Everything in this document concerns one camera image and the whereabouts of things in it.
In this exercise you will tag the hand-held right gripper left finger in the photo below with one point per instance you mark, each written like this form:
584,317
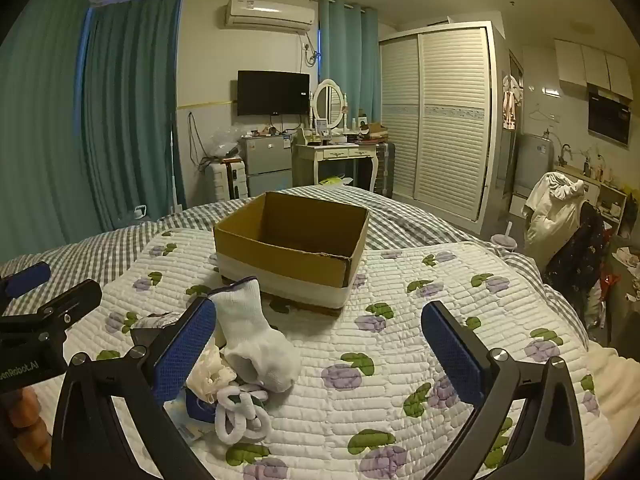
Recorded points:
185,350

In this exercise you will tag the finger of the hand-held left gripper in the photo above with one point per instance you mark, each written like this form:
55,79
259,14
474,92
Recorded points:
70,300
30,277

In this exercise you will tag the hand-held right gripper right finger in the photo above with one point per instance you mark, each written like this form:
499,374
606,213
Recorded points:
450,355

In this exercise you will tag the cream lace cloth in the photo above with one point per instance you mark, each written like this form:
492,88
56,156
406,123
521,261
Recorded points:
210,375

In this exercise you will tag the blue tissue packet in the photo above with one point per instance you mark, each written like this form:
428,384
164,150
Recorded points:
197,409

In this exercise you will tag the white sock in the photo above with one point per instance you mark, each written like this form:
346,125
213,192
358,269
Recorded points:
250,345

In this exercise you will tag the brown cardboard box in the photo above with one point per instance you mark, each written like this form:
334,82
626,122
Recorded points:
280,265

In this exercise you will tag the person's left hand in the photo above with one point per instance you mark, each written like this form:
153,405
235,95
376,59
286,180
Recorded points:
27,412

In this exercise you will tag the grey gingham bed sheet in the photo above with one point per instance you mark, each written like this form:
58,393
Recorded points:
115,245

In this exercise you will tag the quilted floral blanket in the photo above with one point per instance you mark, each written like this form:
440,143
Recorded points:
380,340

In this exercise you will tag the plastic cup with straw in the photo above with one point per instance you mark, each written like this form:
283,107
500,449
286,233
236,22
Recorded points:
502,242

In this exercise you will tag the wide teal curtain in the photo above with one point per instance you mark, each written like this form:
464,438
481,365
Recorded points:
40,135

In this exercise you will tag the dark floral garment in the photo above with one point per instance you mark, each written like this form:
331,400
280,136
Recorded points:
580,255

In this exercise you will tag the cream fleece blanket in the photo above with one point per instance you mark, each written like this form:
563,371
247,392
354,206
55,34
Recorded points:
612,385

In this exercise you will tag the cream jacket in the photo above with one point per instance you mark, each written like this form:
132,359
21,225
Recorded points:
550,215

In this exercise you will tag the white suitcase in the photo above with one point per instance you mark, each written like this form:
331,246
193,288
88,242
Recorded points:
225,182

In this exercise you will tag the red plastic bag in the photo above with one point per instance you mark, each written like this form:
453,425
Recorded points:
607,285

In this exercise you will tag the pleated teal curtain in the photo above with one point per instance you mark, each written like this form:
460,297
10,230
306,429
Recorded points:
130,110

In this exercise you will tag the silver suitcase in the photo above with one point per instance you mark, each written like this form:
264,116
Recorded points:
385,167

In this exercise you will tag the small silver fridge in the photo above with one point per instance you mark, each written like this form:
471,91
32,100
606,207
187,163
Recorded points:
267,157

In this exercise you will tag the yellow green bag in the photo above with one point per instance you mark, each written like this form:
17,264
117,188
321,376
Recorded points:
332,181

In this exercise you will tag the clear plastic bag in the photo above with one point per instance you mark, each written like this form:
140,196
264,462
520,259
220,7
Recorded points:
225,142

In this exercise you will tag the white shelf with bottles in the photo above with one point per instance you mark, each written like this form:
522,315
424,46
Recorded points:
607,200

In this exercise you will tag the metal faucet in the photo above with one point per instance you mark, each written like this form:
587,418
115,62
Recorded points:
566,152

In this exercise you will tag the white dressing table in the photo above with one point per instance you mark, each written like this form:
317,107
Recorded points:
332,152

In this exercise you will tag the white louvred wardrobe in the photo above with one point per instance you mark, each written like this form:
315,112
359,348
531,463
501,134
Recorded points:
450,120

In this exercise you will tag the hanging pink white clothes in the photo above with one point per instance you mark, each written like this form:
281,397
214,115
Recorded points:
510,105

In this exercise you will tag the white oval mirror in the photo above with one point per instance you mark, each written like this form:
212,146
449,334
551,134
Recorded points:
329,102

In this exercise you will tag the black range hood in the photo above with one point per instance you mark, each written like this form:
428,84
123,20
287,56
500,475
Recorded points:
607,117

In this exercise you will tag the narrow teal curtain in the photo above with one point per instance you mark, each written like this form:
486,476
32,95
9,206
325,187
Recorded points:
350,60

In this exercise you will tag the white air conditioner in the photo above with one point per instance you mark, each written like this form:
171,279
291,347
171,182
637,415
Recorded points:
270,15

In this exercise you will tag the black wall television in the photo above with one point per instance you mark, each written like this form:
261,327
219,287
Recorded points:
272,92

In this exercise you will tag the white wall cabinets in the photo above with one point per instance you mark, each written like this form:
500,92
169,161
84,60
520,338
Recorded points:
590,65

